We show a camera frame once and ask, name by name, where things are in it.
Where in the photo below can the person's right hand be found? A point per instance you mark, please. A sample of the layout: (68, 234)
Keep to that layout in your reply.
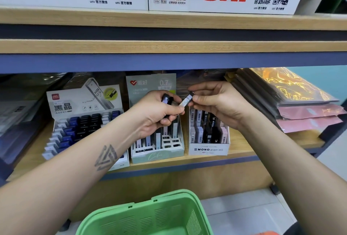
(222, 103)

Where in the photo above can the person's left hand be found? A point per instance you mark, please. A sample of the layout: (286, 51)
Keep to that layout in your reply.
(152, 114)

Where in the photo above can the pale green display box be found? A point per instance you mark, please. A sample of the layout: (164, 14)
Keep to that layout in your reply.
(141, 83)

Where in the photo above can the lead case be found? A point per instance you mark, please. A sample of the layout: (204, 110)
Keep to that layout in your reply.
(186, 99)

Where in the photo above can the clear plastic display box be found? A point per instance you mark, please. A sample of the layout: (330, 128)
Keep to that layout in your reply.
(209, 149)

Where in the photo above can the white display box red label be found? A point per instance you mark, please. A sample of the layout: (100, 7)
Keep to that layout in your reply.
(65, 104)

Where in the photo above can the green plastic basket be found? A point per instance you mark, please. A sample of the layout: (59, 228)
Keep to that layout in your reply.
(141, 216)

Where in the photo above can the person's right forearm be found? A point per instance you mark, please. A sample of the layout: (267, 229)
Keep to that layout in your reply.
(303, 178)

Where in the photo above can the person's left forearm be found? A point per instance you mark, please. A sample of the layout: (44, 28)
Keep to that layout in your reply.
(54, 188)

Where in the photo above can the dark plastic-wrapped packs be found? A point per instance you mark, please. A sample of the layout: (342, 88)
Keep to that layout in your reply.
(293, 91)

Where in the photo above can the stack of wrapped paper packs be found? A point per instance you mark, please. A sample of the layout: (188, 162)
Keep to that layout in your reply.
(16, 123)

